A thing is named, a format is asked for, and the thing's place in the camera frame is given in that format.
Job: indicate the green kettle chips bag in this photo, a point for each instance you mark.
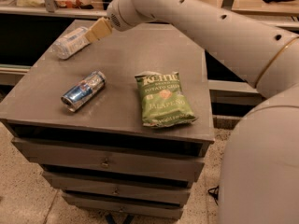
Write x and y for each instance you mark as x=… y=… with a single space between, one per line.
x=162 y=100

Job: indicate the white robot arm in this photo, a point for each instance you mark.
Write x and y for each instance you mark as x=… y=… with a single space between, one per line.
x=259 y=181

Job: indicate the grey drawer cabinet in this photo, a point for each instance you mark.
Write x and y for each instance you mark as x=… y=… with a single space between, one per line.
x=101 y=156

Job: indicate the clear blue plastic water bottle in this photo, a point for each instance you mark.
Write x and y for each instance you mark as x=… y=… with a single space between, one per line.
x=69 y=44

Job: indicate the blue silver redbull can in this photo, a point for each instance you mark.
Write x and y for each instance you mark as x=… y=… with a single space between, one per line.
x=84 y=91

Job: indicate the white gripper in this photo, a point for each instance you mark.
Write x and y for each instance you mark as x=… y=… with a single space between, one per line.
x=116 y=15

